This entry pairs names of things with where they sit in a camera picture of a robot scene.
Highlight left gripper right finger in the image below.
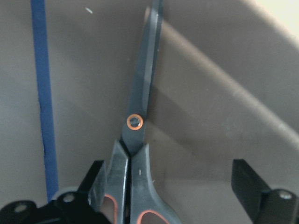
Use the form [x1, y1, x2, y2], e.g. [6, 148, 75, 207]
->
[231, 159, 299, 224]

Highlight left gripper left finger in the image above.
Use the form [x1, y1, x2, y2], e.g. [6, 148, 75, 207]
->
[55, 161, 110, 224]

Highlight grey orange scissors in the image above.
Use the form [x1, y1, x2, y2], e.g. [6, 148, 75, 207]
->
[105, 0, 181, 224]

